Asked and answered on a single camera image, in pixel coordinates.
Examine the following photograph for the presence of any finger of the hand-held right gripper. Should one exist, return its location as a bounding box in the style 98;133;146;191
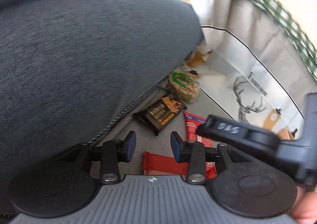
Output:
195;114;281;156

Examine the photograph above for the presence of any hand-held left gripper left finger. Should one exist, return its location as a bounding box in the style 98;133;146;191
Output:
53;131;137;184

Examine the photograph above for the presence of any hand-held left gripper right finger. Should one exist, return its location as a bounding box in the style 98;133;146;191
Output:
170;131;251;184

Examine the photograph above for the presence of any plain red snack packet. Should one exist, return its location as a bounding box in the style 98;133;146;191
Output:
141;151;189;175

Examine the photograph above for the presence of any red snack packet white print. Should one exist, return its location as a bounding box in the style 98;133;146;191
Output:
183;111;219;180

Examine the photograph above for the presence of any black snack packet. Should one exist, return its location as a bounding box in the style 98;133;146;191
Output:
133;95;188;137

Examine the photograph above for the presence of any person's right hand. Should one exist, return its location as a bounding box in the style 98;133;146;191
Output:
291;186;317;224

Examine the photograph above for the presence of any green label rice cracker packet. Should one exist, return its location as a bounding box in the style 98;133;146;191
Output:
158;69;201;104

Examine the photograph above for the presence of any white deer print bag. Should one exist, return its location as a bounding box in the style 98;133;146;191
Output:
119;0;317;175

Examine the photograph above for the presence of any green checked cloth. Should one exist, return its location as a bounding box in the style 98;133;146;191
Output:
220;0;317;81

